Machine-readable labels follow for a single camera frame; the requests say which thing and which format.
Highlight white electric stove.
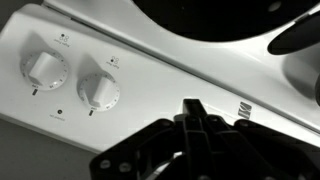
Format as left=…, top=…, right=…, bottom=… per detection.
left=0, top=0, right=320, bottom=155

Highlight black cooking pot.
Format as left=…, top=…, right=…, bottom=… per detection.
left=131, top=0, right=320, bottom=56

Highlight white stove knob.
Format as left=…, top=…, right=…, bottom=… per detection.
left=19, top=50, right=70, bottom=92
left=76, top=71, right=121, bottom=113

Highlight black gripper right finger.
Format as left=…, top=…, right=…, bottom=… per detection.
left=194, top=98, right=320, bottom=180

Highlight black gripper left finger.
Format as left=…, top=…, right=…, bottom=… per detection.
left=89, top=98, right=218, bottom=180

